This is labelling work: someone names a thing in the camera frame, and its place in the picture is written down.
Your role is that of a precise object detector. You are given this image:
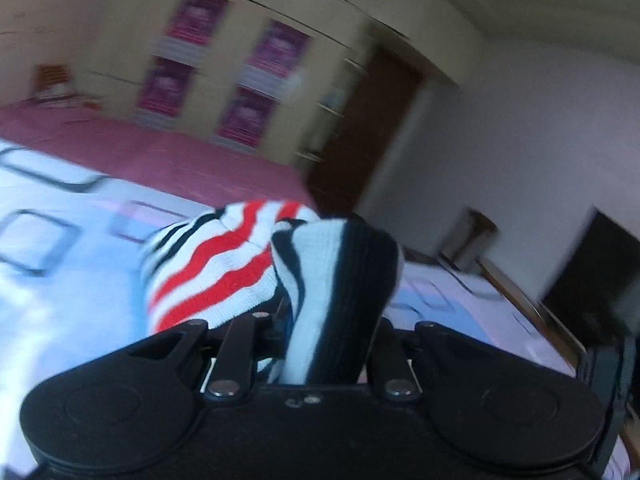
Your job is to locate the cream built-in wardrobe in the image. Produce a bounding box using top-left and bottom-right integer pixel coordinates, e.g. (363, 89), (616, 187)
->
(0, 0), (382, 171)

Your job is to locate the black television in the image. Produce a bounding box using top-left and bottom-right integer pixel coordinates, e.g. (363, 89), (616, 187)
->
(542, 205), (640, 342)

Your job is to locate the brown wooden door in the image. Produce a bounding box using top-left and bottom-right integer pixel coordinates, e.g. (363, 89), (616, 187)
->
(305, 47), (426, 216)

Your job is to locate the striped cartoon-print sweater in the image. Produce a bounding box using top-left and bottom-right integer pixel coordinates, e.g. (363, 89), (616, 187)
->
(137, 200), (406, 387)

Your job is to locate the geometric-print bed sheet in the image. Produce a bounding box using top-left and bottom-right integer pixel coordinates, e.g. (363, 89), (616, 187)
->
(0, 140), (631, 480)

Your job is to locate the cream corner shelf unit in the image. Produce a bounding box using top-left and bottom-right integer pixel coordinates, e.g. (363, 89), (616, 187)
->
(295, 57), (367, 162)

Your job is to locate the purple wall poster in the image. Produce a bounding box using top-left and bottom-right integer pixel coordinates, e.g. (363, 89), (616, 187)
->
(167, 0), (229, 49)
(217, 87), (279, 149)
(137, 57), (196, 119)
(247, 20), (311, 79)

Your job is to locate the pink bed sheet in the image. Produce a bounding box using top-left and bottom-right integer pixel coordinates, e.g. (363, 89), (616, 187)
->
(0, 102), (321, 212)

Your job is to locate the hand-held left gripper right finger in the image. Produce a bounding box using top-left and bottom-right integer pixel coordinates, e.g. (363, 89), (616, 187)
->
(370, 316), (506, 404)

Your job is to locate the wooden bed footboard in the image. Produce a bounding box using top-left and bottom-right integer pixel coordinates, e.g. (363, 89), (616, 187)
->
(480, 257), (587, 377)

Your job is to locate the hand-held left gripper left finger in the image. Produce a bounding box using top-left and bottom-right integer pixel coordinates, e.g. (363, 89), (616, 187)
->
(126, 311), (273, 404)

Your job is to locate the brown wooden chair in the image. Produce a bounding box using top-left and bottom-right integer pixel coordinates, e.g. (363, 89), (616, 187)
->
(440, 207), (499, 272)

